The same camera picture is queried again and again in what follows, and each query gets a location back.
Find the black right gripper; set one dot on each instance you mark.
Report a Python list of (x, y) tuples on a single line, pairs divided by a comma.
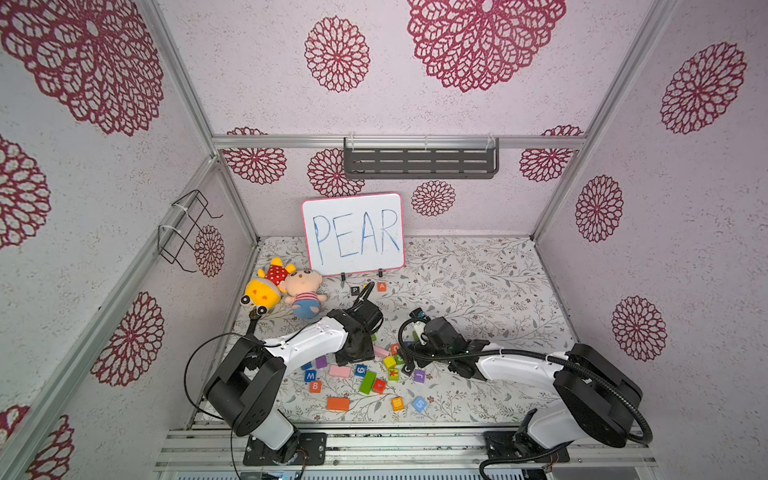
[(417, 349)]

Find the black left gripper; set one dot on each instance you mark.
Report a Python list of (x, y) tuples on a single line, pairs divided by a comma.
[(369, 353)]

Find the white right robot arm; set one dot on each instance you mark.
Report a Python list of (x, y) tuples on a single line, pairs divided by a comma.
[(595, 398)]

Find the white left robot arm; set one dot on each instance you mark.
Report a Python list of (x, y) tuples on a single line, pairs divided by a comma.
[(244, 388)]

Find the orange yellow letter block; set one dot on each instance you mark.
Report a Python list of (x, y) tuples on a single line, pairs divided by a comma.
[(398, 404)]

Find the pink flat block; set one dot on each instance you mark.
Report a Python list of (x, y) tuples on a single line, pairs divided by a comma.
[(340, 371)]

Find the long green block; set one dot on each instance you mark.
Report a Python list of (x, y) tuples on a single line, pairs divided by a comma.
[(368, 381)]

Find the light blue G block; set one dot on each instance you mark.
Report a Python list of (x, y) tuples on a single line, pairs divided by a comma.
[(419, 404)]

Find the pink pig plush doll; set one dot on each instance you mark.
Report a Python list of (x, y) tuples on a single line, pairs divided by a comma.
[(302, 293)]

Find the orange flat rectangular block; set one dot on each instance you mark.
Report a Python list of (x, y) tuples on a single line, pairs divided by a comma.
[(339, 404)]

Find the pink framed whiteboard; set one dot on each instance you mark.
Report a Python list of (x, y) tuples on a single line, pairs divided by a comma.
[(355, 234)]

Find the yellow red plush toy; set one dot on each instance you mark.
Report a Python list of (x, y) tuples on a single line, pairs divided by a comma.
[(263, 292)]

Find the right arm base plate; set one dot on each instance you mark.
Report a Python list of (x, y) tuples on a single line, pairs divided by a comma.
[(509, 447)]

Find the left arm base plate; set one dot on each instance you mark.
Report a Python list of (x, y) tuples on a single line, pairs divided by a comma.
[(302, 449)]

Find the grey wall shelf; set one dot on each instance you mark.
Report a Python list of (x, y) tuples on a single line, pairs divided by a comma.
[(426, 163)]

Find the black wire wall rack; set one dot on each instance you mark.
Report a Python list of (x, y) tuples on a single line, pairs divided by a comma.
[(192, 243)]

